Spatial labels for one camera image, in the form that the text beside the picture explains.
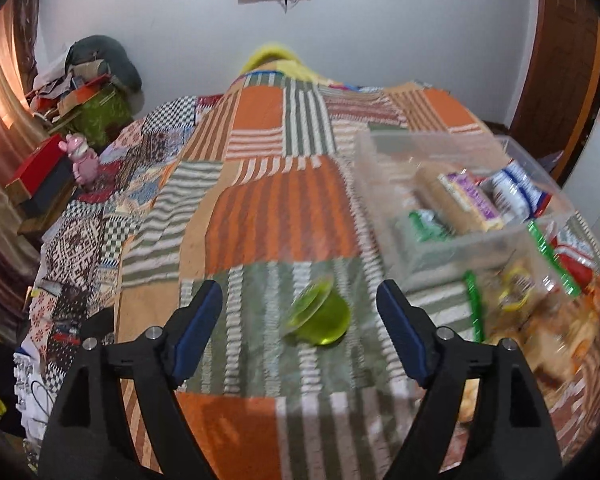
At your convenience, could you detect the green white snack packet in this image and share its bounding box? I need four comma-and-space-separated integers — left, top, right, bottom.
394, 209, 453, 261

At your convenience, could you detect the red white snack packet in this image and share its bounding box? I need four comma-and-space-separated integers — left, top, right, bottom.
550, 230, 600, 291

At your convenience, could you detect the clear plastic storage box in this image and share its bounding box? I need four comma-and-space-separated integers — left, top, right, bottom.
354, 129, 578, 292

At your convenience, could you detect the red black box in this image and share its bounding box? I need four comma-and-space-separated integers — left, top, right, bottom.
5, 134, 76, 217

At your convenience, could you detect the blue white snack packet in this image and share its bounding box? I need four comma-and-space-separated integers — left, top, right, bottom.
489, 159, 553, 222

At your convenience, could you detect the purple-label biscuit pack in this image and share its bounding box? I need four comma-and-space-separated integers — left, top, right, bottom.
414, 164, 505, 237

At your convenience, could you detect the green jelly cup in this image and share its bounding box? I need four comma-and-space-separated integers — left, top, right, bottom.
281, 275, 352, 349

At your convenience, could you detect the yellow pillow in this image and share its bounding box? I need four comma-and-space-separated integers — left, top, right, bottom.
240, 42, 341, 85

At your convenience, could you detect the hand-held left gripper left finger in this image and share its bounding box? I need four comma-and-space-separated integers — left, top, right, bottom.
39, 280, 224, 480

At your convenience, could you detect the pink plush toy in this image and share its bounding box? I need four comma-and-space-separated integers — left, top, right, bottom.
59, 133, 101, 186

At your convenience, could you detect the wooden door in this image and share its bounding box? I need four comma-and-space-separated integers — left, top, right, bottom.
507, 0, 600, 181

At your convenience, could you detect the orange snack packet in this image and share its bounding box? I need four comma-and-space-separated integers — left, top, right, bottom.
455, 285, 600, 426

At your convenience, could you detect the green edged cookie packet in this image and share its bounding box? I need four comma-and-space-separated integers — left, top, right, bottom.
462, 220, 582, 343

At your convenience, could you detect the patchwork striped blanket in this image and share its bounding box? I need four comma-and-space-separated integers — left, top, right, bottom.
14, 72, 600, 480

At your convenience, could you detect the grey bag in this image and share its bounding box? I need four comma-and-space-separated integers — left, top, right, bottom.
65, 35, 143, 93

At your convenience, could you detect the pink curtain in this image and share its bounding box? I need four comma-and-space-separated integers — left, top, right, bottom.
0, 0, 46, 331

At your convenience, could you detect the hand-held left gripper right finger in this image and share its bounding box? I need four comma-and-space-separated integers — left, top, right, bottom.
376, 280, 565, 480

